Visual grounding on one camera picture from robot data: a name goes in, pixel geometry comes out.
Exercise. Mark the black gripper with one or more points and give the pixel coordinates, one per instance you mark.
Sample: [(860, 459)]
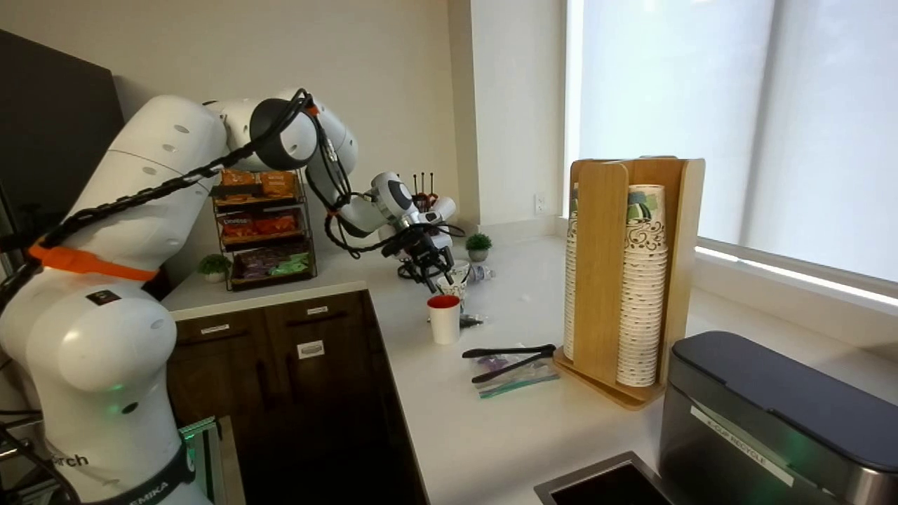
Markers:
[(417, 244)]

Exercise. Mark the snack display rack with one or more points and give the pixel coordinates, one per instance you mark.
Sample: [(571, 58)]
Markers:
[(268, 233)]

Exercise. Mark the wooden cup dispenser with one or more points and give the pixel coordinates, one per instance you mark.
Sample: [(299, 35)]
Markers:
[(598, 271)]

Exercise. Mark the aluminium robot mounting table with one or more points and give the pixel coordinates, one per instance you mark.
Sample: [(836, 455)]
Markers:
[(199, 449)]

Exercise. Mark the patterned paper coffee cup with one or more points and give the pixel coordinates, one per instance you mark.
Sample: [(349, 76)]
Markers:
[(479, 275), (462, 281)]

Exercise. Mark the dark wooden cabinet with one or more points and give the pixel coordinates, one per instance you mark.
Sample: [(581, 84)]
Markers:
[(282, 401)]

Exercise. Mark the stack of patterned paper cups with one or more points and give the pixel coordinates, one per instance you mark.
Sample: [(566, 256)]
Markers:
[(640, 291)]

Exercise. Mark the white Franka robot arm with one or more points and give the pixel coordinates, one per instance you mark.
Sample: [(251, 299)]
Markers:
[(94, 326)]

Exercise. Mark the stainless steel bin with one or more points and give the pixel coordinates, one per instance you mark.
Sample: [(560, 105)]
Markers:
[(776, 421)]

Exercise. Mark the zip bag with teal edge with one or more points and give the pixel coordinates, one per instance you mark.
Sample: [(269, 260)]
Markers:
[(522, 383)]

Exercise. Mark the small green potted plant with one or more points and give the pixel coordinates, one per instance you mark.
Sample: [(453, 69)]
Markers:
[(479, 243), (213, 264)]

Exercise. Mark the clear bag of black cutlery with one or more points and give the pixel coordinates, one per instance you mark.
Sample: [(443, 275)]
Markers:
[(469, 321)]

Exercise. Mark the window with white blind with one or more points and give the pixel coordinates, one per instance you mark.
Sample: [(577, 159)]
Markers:
[(747, 121)]

